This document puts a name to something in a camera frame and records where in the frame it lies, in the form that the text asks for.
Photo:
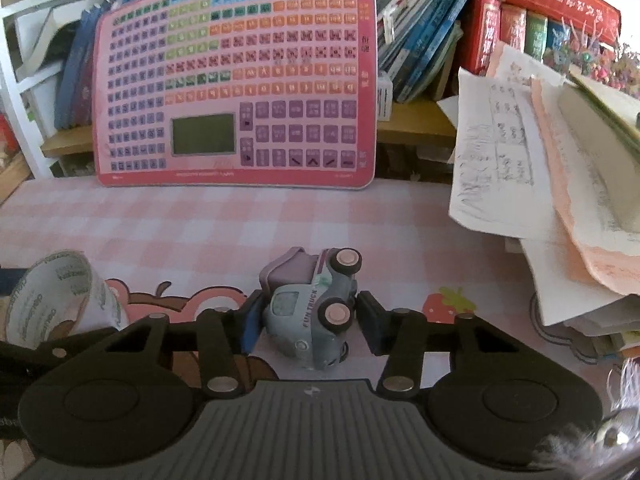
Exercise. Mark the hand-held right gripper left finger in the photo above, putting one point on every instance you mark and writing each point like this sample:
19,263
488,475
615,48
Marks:
250,325

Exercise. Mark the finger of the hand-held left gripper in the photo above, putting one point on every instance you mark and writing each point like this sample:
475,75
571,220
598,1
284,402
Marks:
55,352
12,282

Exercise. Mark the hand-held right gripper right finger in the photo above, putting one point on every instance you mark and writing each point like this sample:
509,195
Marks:
372,322

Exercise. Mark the grey toy truck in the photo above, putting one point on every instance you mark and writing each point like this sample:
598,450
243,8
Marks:
300,320

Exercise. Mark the clear tape roll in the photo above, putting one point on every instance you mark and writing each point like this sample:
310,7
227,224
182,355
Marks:
100,305

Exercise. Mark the pink printed desk mat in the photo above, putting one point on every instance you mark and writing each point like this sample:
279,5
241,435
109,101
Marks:
200,230

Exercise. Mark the pink learning button board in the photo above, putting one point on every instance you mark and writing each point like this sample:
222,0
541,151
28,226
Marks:
300,135

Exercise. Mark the pile of loose papers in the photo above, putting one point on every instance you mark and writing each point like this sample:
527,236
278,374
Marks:
500,160

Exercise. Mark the narrow white box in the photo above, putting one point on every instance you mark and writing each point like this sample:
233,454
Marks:
385,97

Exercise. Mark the grey fluffy charm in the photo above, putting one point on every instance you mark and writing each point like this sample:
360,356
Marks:
575,452

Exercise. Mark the pale green book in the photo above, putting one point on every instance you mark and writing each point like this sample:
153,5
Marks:
600,160

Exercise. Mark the stack of thin blue books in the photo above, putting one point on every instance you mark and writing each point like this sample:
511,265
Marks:
425,35

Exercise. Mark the red hardcover book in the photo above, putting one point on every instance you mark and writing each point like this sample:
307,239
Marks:
482,35

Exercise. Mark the colourful bead ornament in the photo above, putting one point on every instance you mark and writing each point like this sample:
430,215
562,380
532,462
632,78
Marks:
585,57

